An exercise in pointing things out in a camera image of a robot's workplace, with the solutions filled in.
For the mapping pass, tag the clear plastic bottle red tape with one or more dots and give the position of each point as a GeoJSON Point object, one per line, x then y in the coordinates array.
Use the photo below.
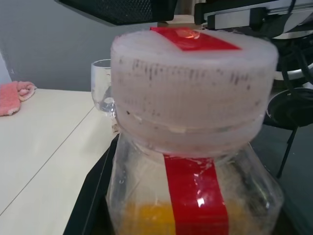
{"type": "Point", "coordinates": [185, 98]}

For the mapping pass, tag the clear wine glass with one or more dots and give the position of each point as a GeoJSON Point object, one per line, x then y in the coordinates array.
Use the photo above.
{"type": "Point", "coordinates": [100, 83]}

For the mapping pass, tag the pink fluffy cloth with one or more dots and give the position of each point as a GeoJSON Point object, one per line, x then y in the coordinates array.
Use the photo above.
{"type": "Point", "coordinates": [9, 98]}

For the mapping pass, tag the black mesh panel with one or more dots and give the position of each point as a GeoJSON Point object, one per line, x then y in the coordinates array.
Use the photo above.
{"type": "Point", "coordinates": [117, 9]}

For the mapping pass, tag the black chair frame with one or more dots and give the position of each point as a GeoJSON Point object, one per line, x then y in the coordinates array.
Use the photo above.
{"type": "Point", "coordinates": [288, 107]}

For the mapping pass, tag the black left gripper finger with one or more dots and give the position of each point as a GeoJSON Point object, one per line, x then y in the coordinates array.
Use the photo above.
{"type": "Point", "coordinates": [93, 195]}

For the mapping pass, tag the black metal equipment frame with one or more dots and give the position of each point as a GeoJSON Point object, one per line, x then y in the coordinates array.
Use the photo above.
{"type": "Point", "coordinates": [234, 12]}

